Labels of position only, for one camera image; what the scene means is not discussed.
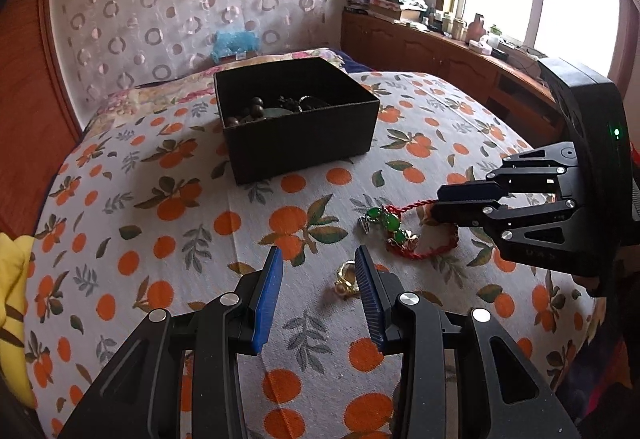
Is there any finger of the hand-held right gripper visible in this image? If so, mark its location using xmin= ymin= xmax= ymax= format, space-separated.
xmin=437 ymin=142 xmax=581 ymax=207
xmin=431 ymin=199 xmax=601 ymax=276

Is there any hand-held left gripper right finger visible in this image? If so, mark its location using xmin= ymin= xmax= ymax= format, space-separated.
xmin=354 ymin=246 xmax=583 ymax=439

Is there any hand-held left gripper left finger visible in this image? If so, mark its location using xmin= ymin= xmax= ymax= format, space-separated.
xmin=57 ymin=246 xmax=285 ymax=439

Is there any small gold jewelry piece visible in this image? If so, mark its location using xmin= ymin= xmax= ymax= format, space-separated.
xmin=332 ymin=260 xmax=368 ymax=300

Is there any red cord green bead bracelet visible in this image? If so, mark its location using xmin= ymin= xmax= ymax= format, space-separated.
xmin=357 ymin=202 xmax=461 ymax=261

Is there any black cardboard box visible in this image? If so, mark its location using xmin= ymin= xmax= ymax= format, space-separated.
xmin=213 ymin=56 xmax=381 ymax=186

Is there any pale green jade bangle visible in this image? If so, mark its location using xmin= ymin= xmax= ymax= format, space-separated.
xmin=252 ymin=106 xmax=296 ymax=120

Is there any brown wooden bead bracelet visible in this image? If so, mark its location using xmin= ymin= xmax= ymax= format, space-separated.
xmin=224 ymin=95 xmax=268 ymax=127

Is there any silver metal bracelet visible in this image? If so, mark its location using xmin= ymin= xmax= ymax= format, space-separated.
xmin=280 ymin=94 xmax=331 ymax=112

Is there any orange fruit print bedsheet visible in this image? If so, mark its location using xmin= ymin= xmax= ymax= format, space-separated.
xmin=22 ymin=69 xmax=608 ymax=439

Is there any wooden side cabinet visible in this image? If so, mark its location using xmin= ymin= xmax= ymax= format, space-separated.
xmin=341 ymin=6 xmax=576 ymax=145

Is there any row of small bottles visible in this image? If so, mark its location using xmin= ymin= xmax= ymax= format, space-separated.
xmin=425 ymin=6 xmax=501 ymax=45

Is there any navy blue blanket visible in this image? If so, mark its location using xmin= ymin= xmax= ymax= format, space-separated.
xmin=332 ymin=49 xmax=381 ymax=75

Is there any yellow cloth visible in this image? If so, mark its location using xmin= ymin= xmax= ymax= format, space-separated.
xmin=0 ymin=234 xmax=38 ymax=410

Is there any blue plastic bag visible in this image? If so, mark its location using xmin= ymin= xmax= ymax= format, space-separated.
xmin=211 ymin=30 xmax=260 ymax=65

